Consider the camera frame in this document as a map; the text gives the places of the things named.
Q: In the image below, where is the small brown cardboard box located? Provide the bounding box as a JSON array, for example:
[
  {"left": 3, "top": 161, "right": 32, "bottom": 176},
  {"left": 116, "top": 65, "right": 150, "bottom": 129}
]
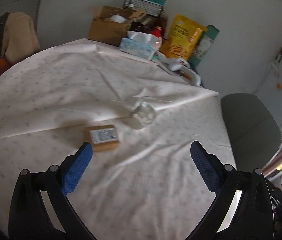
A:
[{"left": 84, "top": 125, "right": 120, "bottom": 152}]

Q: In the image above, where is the white patterned tablecloth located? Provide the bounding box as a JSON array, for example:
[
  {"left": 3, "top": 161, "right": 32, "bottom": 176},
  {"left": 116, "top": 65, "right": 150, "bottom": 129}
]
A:
[{"left": 0, "top": 39, "right": 234, "bottom": 239}]

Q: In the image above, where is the small glass bottle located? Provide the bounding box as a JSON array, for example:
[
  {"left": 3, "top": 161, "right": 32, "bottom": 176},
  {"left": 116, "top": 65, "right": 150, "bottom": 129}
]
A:
[{"left": 131, "top": 100, "right": 157, "bottom": 129}]

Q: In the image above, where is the white game controller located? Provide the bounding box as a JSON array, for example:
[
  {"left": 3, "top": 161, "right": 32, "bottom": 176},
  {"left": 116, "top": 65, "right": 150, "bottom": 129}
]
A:
[{"left": 167, "top": 59, "right": 201, "bottom": 86}]

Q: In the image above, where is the yellow snack bag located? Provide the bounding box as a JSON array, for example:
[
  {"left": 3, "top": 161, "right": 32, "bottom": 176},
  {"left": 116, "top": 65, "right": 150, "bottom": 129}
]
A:
[{"left": 159, "top": 14, "right": 208, "bottom": 61}]

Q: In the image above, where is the green tall box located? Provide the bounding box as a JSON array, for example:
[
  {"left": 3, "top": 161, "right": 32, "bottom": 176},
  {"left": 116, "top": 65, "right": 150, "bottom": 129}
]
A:
[{"left": 189, "top": 25, "right": 219, "bottom": 69}]

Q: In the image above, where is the blue tissue pack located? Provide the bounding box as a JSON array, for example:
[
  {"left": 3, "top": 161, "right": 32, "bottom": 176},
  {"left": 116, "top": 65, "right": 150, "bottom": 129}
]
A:
[{"left": 119, "top": 31, "right": 159, "bottom": 60}]

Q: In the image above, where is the red white bottle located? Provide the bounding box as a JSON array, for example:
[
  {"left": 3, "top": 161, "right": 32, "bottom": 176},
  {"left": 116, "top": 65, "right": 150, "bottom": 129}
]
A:
[{"left": 148, "top": 26, "right": 162, "bottom": 50}]

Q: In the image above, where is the open cardboard box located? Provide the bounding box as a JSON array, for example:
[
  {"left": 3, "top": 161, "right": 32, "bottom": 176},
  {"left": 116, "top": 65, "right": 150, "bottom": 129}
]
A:
[{"left": 87, "top": 6, "right": 146, "bottom": 47}]

